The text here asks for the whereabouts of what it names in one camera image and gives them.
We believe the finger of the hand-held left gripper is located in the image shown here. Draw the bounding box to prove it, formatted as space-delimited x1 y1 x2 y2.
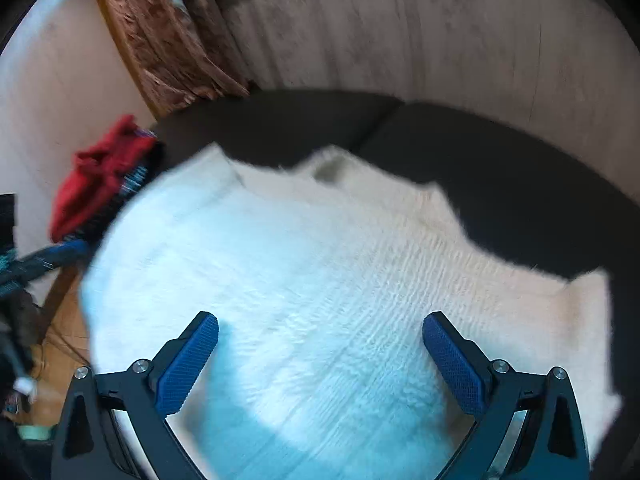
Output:
0 239 92 301

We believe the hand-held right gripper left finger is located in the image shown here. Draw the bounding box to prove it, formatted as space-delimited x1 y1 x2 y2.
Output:
50 311 220 480

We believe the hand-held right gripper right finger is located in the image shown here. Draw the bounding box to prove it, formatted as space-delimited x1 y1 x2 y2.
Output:
421 310 593 480

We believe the white knit sweater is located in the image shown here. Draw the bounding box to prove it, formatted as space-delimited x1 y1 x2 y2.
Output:
80 141 623 480

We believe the red garment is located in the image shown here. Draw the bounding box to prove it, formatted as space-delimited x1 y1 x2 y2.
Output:
49 115 157 243

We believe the brown floral curtain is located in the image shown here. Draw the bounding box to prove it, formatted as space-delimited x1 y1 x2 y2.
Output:
85 0 251 116

